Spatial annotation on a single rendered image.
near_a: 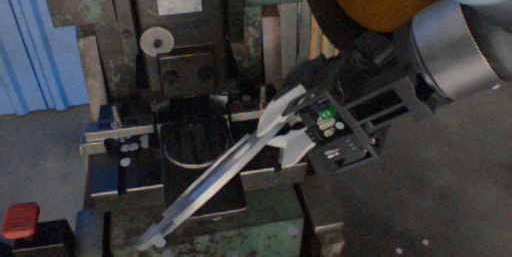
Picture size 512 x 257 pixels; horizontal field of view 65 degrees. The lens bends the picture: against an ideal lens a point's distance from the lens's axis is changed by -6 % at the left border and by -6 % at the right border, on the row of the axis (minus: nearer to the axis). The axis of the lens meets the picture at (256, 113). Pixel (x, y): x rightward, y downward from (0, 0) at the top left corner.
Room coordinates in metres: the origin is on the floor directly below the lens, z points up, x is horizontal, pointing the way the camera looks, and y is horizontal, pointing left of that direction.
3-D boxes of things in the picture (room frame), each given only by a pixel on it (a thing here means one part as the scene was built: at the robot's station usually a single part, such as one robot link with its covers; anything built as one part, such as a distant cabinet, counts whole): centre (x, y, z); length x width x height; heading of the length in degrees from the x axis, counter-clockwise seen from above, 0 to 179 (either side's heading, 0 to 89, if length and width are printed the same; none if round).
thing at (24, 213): (0.43, 0.42, 0.72); 0.07 x 0.06 x 0.08; 12
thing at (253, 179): (0.73, 0.14, 0.68); 0.45 x 0.30 x 0.06; 102
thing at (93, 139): (0.69, 0.31, 0.76); 0.17 x 0.06 x 0.10; 102
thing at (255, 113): (0.76, -0.02, 0.76); 0.17 x 0.06 x 0.10; 102
